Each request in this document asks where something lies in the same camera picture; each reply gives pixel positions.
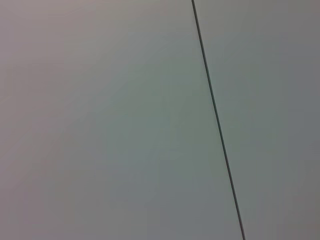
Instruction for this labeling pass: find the dark wall panel seam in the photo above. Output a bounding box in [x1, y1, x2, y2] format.
[191, 0, 247, 240]

